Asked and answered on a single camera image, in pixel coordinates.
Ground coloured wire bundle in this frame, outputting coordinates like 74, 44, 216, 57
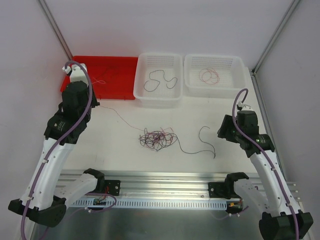
138, 126, 179, 152

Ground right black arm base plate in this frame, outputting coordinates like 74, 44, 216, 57
208, 182, 227, 199

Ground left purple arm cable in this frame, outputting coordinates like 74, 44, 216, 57
21, 62, 94, 240

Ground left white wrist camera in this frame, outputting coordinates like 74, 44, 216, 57
62, 64, 89, 85

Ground white middle mesh basket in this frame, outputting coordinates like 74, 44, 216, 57
133, 52, 183, 109

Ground white mesh basket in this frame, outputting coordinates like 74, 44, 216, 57
183, 54, 246, 99
133, 52, 183, 109

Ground dark wire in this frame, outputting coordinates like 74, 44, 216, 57
176, 126, 216, 159
143, 69, 179, 92
98, 65, 121, 78

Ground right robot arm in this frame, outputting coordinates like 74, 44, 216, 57
214, 110, 314, 240

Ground red plastic tray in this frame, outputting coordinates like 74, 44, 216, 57
72, 55, 138, 100

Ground thin pink wire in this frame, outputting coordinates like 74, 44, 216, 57
89, 76, 146, 132

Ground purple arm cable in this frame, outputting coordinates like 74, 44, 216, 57
21, 62, 94, 240
232, 88, 301, 240

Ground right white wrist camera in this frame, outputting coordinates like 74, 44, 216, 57
236, 101, 254, 112

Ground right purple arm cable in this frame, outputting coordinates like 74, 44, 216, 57
232, 88, 301, 240

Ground white slotted cable duct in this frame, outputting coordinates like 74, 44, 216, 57
71, 197, 227, 211

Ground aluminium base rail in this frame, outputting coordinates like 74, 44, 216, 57
57, 170, 300, 203

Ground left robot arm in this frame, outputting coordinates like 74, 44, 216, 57
8, 81, 105, 228

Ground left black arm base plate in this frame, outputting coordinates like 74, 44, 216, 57
102, 179, 121, 196

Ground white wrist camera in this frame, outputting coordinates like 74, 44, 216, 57
62, 64, 89, 85
236, 101, 254, 112

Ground white right mesh basket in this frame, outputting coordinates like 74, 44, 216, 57
183, 54, 246, 99

